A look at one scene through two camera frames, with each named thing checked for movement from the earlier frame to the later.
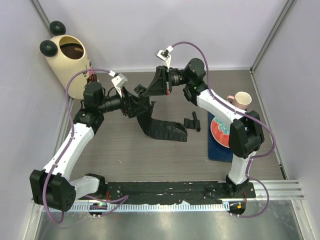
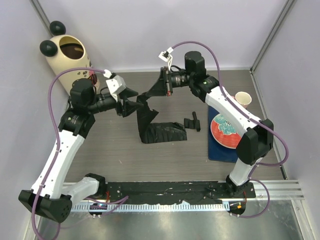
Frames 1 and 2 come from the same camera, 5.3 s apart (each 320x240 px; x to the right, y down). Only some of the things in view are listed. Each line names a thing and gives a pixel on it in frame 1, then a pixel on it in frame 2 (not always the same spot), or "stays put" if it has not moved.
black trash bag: x=140 y=89 to x=156 y=132
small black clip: x=194 y=124 stays put
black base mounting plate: x=147 y=191 stays put
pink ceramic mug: x=241 y=100 stays put
